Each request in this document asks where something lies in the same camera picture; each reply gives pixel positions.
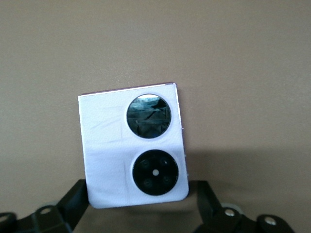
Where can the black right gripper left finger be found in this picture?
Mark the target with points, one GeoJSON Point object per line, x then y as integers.
{"type": "Point", "coordinates": [60, 218]}

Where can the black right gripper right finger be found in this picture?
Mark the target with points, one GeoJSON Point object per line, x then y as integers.
{"type": "Point", "coordinates": [218, 221]}

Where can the lilac white flip phone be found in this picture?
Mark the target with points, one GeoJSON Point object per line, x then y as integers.
{"type": "Point", "coordinates": [107, 150]}

